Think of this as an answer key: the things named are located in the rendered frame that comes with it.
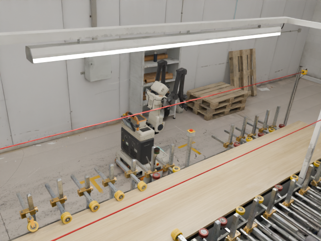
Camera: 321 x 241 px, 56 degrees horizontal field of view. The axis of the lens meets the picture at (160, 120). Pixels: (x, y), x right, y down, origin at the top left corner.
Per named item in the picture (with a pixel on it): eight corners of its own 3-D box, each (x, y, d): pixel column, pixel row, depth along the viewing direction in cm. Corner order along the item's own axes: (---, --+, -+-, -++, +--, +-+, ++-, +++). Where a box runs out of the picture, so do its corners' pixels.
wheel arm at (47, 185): (44, 186, 281) (44, 183, 280) (48, 185, 283) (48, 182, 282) (64, 220, 246) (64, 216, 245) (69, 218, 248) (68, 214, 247)
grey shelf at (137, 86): (128, 120, 619) (129, 44, 550) (162, 111, 670) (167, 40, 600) (140, 128, 588) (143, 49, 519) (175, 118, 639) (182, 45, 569)
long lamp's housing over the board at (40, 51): (26, 58, 175) (24, 44, 171) (270, 32, 309) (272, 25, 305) (32, 63, 166) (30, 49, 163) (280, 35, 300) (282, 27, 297)
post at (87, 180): (86, 215, 293) (84, 175, 272) (90, 213, 295) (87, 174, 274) (88, 217, 291) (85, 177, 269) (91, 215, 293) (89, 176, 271)
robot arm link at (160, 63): (156, 59, 438) (160, 60, 431) (164, 59, 446) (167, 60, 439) (151, 88, 454) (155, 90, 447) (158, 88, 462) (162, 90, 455)
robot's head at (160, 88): (157, 92, 416) (164, 83, 416) (149, 87, 430) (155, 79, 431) (163, 97, 426) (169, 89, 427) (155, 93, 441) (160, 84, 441)
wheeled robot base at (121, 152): (135, 184, 431) (135, 170, 420) (113, 162, 475) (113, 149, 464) (172, 169, 468) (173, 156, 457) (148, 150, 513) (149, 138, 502)
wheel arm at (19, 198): (16, 196, 267) (16, 193, 266) (20, 194, 269) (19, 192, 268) (28, 222, 242) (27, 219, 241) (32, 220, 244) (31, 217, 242)
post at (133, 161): (130, 196, 321) (131, 158, 300) (133, 195, 323) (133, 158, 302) (132, 198, 319) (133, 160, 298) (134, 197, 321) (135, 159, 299)
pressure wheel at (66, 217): (71, 214, 253) (64, 221, 251) (66, 210, 247) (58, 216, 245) (74, 218, 249) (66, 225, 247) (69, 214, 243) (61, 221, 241)
